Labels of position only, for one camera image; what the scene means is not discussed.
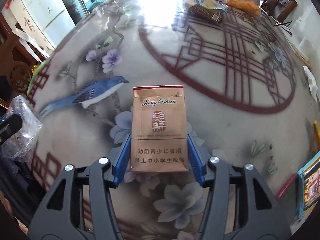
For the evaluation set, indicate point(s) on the blue white snack wrapper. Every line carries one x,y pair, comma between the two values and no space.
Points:
213,5

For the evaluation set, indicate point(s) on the crumpled white tissue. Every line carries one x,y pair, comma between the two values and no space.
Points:
311,83

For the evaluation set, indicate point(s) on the dark brown cigarette carton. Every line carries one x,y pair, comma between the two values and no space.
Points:
208,14

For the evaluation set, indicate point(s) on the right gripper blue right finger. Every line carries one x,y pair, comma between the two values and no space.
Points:
258,215

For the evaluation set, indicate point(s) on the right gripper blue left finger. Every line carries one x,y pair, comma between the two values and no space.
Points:
60,215

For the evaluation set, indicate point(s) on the tan Hongtashan cigarette pack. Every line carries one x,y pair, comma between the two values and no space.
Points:
159,130

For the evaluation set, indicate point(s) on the clear plastic water bottle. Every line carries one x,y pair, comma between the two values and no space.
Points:
22,144

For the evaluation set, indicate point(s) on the white refrigerator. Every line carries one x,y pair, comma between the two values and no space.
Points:
46,21

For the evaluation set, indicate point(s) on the carved dark wooden chair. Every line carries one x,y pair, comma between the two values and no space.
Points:
16,61

